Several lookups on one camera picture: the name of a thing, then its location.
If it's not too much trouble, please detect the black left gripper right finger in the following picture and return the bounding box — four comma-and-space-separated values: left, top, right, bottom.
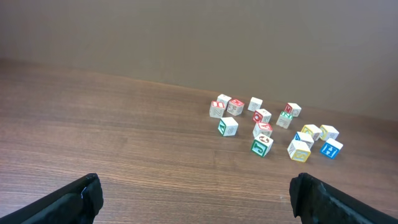
289, 173, 397, 224

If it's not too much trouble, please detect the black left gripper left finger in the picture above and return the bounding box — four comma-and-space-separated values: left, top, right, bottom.
1, 173, 104, 224

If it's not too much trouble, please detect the violin picture white block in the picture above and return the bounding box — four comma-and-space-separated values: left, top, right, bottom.
287, 140, 311, 162

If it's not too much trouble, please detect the blue letter X block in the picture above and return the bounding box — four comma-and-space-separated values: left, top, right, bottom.
320, 138, 343, 159

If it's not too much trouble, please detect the number four yellow block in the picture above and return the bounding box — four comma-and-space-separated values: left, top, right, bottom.
294, 132, 314, 149

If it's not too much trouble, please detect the soccer ball picture block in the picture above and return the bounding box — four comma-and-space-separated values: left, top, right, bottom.
251, 134, 274, 157

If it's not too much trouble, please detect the red letter A block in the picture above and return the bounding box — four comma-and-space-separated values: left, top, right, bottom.
252, 122, 273, 138

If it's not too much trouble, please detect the white red sided block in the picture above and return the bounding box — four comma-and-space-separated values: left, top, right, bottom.
218, 117, 239, 136

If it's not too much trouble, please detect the letter K white block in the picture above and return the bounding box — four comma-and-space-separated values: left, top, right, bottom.
301, 124, 323, 141

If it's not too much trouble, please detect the yarn ball white block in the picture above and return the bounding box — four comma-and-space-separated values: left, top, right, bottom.
320, 124, 339, 141

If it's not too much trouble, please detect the green letter N block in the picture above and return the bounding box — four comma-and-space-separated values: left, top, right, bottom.
276, 111, 293, 129

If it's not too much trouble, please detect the far white number block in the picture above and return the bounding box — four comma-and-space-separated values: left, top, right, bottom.
284, 103, 302, 117

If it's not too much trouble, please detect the shell picture white block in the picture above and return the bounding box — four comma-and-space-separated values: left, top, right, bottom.
252, 108, 272, 123

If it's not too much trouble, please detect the blue sided white block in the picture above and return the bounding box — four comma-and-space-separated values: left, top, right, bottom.
248, 97, 262, 112

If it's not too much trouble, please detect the red letter M block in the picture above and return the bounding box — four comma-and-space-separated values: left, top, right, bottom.
226, 99, 244, 116

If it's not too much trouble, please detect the red letter I block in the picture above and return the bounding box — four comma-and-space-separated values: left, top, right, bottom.
209, 101, 225, 118

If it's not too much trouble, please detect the plain white corner block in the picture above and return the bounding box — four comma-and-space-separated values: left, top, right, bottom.
217, 94, 231, 109

